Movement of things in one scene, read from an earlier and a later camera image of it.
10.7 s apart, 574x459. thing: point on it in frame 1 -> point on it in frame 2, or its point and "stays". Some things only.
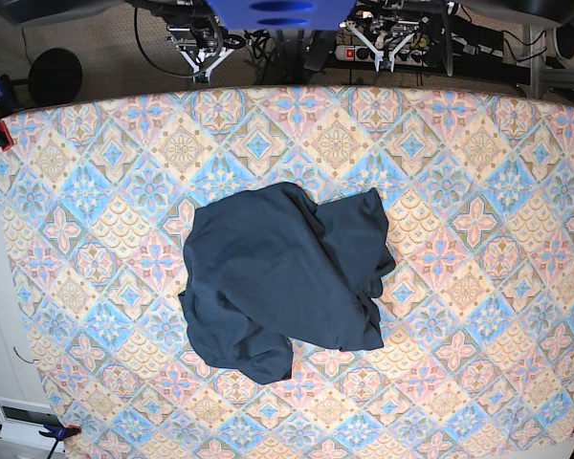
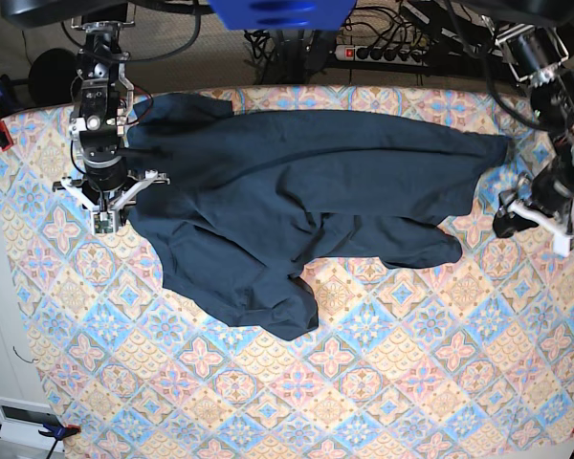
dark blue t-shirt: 270,267 -> 255,197
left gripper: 205,45 -> 106,179
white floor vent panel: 23,423 stays
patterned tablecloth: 487,316 stays
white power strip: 408,55 stays
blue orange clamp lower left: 56,432 stays
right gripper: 384,34 -> 553,192
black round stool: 55,77 stays
